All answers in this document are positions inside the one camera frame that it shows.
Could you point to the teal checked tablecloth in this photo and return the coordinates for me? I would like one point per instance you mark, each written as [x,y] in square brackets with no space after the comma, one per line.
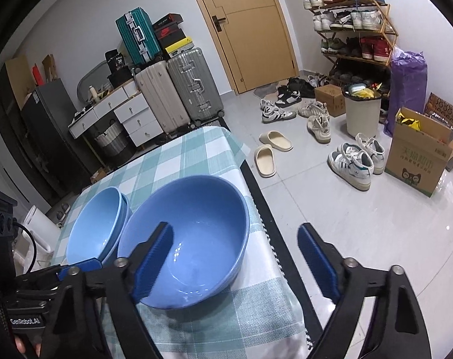
[174,157]

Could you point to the blue bowl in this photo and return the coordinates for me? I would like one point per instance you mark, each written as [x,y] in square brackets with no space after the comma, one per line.
[196,224]
[91,224]
[127,209]

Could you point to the tan wooden door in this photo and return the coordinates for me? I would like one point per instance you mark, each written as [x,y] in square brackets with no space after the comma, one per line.
[248,37]

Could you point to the white black striped sneaker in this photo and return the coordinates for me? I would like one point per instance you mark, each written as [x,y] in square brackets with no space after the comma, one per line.
[277,114]

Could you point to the person's left hand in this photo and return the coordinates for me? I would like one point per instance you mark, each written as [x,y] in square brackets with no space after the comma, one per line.
[21,346]

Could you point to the yellow packet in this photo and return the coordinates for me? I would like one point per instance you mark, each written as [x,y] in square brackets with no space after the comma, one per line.
[408,121]

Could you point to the black power strip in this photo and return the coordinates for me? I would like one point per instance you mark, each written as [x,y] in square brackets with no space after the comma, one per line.
[0,213]

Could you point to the oval grey mirror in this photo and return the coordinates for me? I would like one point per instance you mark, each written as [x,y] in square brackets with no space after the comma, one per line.
[86,82]

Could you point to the purple plastic bag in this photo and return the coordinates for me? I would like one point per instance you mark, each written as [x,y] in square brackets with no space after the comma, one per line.
[406,86]

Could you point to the black bag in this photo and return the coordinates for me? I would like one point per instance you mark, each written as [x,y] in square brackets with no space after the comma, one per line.
[117,65]

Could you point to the brown cardboard box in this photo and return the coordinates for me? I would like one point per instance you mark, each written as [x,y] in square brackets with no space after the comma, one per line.
[331,101]

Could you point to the woven storage basket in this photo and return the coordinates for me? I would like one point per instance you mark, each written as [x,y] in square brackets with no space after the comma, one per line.
[114,144]

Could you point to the dark grey refrigerator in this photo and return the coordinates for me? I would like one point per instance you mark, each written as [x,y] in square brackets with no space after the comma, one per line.
[54,134]

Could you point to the green printed cardboard box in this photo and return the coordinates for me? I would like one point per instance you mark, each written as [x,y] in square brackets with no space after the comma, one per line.
[413,164]

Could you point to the grey door mat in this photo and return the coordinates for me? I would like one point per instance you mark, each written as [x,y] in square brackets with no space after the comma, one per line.
[265,90]

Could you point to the white teal sneaker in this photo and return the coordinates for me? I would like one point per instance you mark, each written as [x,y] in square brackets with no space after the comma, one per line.
[348,172]
[361,157]
[374,151]

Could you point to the patterned brown board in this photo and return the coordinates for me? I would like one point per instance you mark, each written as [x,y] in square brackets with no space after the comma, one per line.
[447,114]

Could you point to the beige trash bin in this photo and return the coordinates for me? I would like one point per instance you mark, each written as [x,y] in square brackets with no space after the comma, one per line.
[361,116]

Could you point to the beige slipper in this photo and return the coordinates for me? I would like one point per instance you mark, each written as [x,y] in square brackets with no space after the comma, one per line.
[275,141]
[265,161]

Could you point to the cardboard sheet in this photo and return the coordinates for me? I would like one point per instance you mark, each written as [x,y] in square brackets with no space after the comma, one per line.
[20,76]

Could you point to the teal suitcase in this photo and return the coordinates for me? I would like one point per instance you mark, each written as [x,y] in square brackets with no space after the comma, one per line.
[136,33]

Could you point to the yellow black shoe box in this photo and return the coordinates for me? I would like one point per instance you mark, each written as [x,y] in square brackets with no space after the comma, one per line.
[179,46]

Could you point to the small cardboard box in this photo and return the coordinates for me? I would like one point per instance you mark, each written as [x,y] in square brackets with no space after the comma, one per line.
[98,175]

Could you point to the black white high-top sneaker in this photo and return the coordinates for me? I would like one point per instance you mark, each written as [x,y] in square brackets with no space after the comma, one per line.
[288,97]

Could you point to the white grey sneaker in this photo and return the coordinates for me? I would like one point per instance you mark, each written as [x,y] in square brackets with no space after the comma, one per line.
[314,109]
[319,129]

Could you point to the white appliance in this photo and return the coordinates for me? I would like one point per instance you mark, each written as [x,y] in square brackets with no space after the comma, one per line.
[39,228]

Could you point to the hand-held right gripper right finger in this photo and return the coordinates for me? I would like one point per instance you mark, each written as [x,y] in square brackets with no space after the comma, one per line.
[318,265]

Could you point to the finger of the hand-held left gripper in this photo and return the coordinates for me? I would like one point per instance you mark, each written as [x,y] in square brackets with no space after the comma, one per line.
[86,265]

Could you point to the white drawer dresser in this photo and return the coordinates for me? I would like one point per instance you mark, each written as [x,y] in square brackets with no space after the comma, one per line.
[136,116]

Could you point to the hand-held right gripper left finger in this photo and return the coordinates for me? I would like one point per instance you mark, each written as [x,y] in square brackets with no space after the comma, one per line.
[153,265]

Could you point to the beige ribbed suitcase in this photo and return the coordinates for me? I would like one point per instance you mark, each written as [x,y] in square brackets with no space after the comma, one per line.
[159,93]

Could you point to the silver ribbed suitcase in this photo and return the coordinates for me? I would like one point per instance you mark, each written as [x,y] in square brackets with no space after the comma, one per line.
[196,82]

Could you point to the white bottle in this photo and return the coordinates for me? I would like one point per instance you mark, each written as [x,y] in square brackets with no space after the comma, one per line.
[94,94]

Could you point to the wooden shoe rack with shoes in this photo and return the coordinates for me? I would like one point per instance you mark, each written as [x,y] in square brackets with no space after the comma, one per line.
[346,20]

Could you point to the black shoe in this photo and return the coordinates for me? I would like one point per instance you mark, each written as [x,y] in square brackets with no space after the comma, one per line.
[301,86]

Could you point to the black red shoe box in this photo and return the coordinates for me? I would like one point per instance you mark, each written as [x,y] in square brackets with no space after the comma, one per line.
[168,28]

